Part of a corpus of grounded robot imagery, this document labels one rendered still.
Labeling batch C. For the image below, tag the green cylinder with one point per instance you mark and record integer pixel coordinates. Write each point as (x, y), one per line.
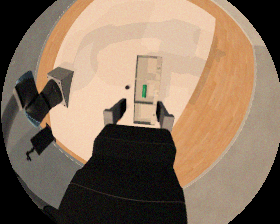
(144, 91)

